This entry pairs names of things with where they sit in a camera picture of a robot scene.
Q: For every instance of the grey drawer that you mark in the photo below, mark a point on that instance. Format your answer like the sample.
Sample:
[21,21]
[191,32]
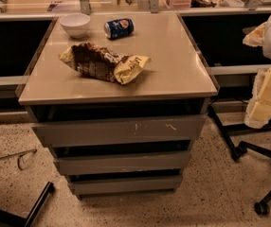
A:
[125,185]
[122,163]
[119,131]

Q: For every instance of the grey drawer cabinet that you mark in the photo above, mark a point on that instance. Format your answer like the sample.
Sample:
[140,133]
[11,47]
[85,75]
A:
[174,83]

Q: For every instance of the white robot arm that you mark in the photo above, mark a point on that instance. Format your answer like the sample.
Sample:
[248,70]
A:
[266,45]

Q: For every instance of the black stand leg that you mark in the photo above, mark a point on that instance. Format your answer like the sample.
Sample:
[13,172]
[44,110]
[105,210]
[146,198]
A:
[27,217]

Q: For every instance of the black table frame leg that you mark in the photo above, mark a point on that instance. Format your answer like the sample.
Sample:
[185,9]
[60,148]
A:
[237,151]

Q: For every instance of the grey top drawer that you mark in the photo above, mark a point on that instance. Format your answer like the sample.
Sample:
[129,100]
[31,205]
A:
[119,131]

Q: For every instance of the blue pepsi can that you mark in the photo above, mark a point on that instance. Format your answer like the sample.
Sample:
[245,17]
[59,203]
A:
[118,28]

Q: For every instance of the grey middle drawer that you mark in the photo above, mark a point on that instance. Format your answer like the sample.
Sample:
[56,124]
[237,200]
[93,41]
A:
[122,163]

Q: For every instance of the metal rod with hook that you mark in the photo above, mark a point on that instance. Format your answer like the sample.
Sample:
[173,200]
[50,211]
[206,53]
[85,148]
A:
[19,156]

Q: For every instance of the grey bottom drawer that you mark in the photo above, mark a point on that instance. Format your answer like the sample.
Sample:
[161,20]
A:
[125,185]

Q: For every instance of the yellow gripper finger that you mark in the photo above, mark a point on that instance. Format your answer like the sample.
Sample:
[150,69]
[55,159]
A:
[257,114]
[254,35]

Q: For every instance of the white bowl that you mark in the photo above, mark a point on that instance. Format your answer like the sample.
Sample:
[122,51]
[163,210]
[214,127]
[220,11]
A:
[75,25]

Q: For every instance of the brown yellow chip bag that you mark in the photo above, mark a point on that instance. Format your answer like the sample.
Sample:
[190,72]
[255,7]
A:
[99,62]

